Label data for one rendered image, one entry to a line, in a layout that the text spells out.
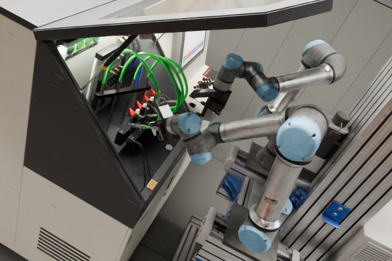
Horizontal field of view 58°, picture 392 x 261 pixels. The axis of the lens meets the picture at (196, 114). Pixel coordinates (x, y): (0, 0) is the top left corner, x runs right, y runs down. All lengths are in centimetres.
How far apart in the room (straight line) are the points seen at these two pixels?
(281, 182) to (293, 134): 18
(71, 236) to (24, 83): 81
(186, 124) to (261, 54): 265
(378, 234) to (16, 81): 156
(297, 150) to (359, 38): 276
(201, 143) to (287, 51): 261
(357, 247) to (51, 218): 139
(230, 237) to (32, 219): 104
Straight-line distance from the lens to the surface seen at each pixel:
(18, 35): 145
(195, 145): 125
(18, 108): 162
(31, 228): 211
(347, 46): 374
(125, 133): 178
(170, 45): 191
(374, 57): 381
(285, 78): 151
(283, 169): 112
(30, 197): 194
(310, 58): 175
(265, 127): 123
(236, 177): 194
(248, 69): 151
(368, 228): 166
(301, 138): 103
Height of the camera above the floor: 214
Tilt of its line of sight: 34 degrees down
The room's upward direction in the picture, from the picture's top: 24 degrees clockwise
